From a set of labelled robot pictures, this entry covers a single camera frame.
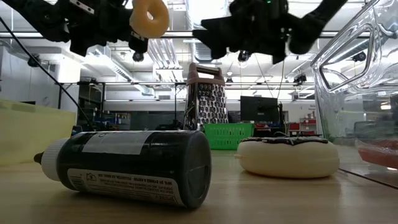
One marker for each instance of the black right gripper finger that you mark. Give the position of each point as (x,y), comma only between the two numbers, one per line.
(217,24)
(214,42)

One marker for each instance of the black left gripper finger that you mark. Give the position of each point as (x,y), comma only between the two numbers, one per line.
(139,43)

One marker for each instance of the black food colouring bottle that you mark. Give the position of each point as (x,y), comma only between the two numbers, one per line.
(140,161)

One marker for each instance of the chocolate frosted toy donut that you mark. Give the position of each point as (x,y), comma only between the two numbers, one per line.
(286,160)

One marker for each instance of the red snack packet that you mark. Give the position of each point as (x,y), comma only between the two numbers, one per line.
(379,154)

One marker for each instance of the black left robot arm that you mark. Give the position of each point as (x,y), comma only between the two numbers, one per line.
(40,18)

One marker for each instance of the black ceiling spotlight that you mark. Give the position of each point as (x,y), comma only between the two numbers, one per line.
(138,57)
(300,78)
(33,60)
(359,57)
(244,56)

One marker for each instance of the black overhead rig bar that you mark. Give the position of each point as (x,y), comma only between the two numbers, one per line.
(180,32)

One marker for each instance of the black computer monitor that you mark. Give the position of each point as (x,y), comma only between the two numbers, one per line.
(258,109)

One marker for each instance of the green plastic basket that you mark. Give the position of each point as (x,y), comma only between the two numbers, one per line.
(227,137)

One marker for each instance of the red parts shelf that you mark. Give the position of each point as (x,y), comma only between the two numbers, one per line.
(293,127)

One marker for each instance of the clear plastic container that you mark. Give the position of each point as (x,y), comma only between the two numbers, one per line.
(342,109)

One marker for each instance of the yellow plastic bin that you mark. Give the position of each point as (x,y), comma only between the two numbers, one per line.
(31,133)

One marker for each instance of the silver ventilation duct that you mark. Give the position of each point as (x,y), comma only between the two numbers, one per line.
(205,7)

